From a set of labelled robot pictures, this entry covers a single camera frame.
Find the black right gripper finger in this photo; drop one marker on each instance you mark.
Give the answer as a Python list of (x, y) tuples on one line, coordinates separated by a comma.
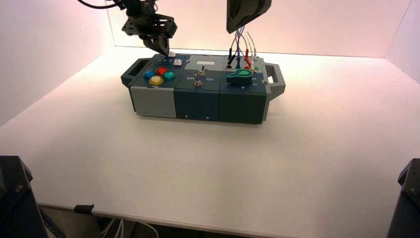
[(234, 13), (256, 8)]

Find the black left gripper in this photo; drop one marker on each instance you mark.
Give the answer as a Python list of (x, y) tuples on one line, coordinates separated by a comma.
[(147, 26)]

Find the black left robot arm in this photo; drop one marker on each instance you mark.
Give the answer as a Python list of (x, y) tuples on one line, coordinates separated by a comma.
[(134, 6)]

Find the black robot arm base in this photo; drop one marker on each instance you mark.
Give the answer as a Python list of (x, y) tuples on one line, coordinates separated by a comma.
[(407, 203), (16, 203)]

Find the red push button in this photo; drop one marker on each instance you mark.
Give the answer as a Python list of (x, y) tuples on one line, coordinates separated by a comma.
[(161, 71)]

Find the blue push button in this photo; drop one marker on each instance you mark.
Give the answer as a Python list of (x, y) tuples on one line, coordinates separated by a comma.
[(149, 75)]

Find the green push button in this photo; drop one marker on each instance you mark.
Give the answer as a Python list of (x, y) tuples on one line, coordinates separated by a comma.
[(169, 76)]

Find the yellow push button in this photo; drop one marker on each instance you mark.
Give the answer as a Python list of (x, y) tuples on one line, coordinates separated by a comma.
[(156, 80)]

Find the green rotary knob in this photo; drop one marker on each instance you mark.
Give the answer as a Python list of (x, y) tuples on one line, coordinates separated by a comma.
[(239, 77)]

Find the teal and grey control box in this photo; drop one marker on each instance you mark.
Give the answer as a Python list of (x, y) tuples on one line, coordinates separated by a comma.
[(197, 98)]

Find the black table clamp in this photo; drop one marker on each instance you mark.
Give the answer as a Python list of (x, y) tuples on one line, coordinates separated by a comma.
[(83, 209)]

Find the metal toggle switch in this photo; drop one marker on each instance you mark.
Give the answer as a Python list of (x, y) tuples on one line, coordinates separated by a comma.
[(197, 81), (202, 70)]

